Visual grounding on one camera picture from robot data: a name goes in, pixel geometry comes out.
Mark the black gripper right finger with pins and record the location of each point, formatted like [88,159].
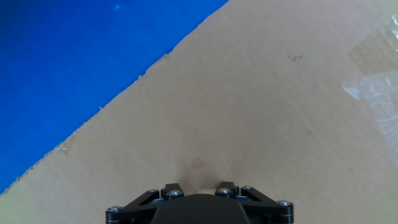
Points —
[267,207]

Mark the small wooden block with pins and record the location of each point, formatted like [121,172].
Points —
[206,191]

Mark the brown cardboard sheet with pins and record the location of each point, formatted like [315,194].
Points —
[233,109]

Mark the blue mountain print cloth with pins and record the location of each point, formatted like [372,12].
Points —
[62,62]

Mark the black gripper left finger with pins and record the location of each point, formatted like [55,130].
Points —
[136,208]

